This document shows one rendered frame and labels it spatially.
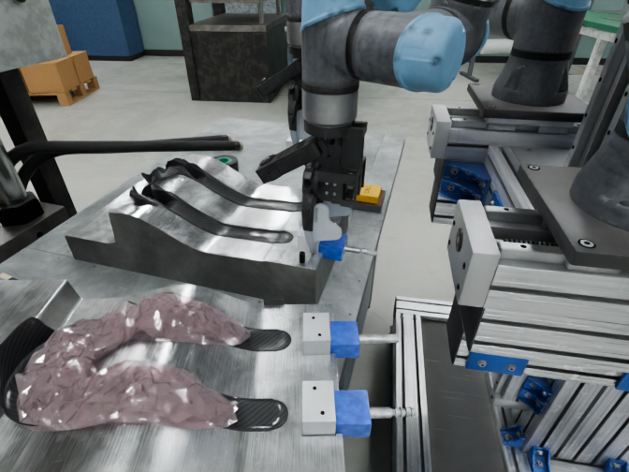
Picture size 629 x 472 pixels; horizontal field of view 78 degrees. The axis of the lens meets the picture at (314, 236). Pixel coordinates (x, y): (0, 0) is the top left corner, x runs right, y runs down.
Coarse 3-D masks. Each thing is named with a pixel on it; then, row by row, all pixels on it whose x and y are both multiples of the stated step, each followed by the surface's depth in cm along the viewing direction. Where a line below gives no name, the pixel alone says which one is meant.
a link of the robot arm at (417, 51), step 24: (360, 24) 42; (384, 24) 40; (408, 24) 39; (432, 24) 38; (456, 24) 38; (360, 48) 42; (384, 48) 40; (408, 48) 39; (432, 48) 38; (456, 48) 40; (360, 72) 44; (384, 72) 42; (408, 72) 40; (432, 72) 39; (456, 72) 42
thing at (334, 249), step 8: (304, 240) 63; (336, 240) 64; (344, 240) 64; (304, 248) 64; (320, 248) 64; (328, 248) 63; (336, 248) 63; (344, 248) 64; (352, 248) 64; (360, 248) 64; (328, 256) 64; (336, 256) 64
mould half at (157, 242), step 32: (192, 160) 83; (128, 192) 87; (192, 192) 75; (256, 192) 82; (288, 192) 82; (96, 224) 76; (128, 224) 67; (160, 224) 66; (192, 224) 69; (256, 224) 72; (288, 224) 71; (96, 256) 74; (128, 256) 71; (160, 256) 69; (192, 256) 66; (224, 256) 64; (256, 256) 64; (288, 256) 63; (320, 256) 63; (224, 288) 69; (256, 288) 66; (288, 288) 64; (320, 288) 67
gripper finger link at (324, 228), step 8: (320, 208) 58; (328, 208) 58; (320, 216) 59; (328, 216) 58; (320, 224) 59; (328, 224) 59; (304, 232) 60; (312, 232) 59; (320, 232) 60; (328, 232) 60; (336, 232) 59; (312, 240) 60; (320, 240) 60; (328, 240) 60; (312, 248) 62
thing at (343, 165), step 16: (304, 128) 53; (320, 128) 51; (336, 128) 51; (352, 128) 52; (320, 144) 54; (336, 144) 54; (352, 144) 53; (320, 160) 55; (336, 160) 55; (352, 160) 54; (304, 176) 55; (320, 176) 55; (336, 176) 54; (352, 176) 53; (320, 192) 58; (336, 192) 57; (352, 192) 56
